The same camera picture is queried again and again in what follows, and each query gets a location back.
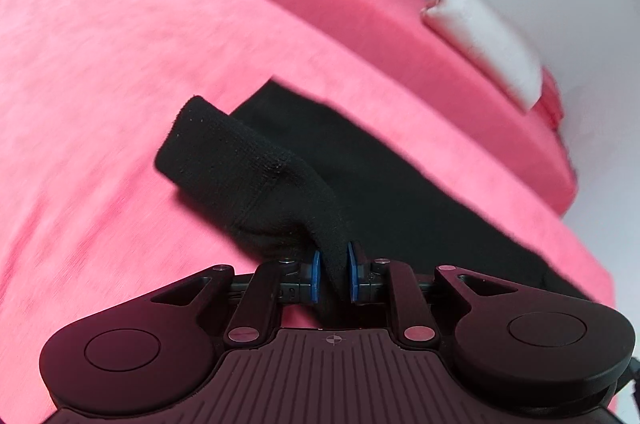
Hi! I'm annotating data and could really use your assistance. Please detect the bed pink cover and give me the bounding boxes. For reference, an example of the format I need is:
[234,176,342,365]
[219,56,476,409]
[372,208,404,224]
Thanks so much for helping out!
[1,0,614,423]
[271,0,577,213]

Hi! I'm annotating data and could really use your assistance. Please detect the near bed pink cover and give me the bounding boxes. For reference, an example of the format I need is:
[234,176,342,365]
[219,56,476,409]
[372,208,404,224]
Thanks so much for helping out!
[1,0,614,423]

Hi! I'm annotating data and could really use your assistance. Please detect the white pillow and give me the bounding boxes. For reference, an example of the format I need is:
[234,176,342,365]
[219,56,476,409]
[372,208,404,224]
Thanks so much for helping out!
[421,0,544,111]

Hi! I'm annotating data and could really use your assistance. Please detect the folded pink blanket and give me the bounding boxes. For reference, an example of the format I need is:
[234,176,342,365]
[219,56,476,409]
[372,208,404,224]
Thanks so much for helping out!
[532,68,564,131]

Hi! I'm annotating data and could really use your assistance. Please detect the black pants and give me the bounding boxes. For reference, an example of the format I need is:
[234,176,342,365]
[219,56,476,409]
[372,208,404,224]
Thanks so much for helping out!
[155,81,611,301]

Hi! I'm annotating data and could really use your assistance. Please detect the far bed pink cover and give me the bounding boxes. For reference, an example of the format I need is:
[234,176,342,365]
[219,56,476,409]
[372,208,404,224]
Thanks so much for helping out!
[271,0,577,213]

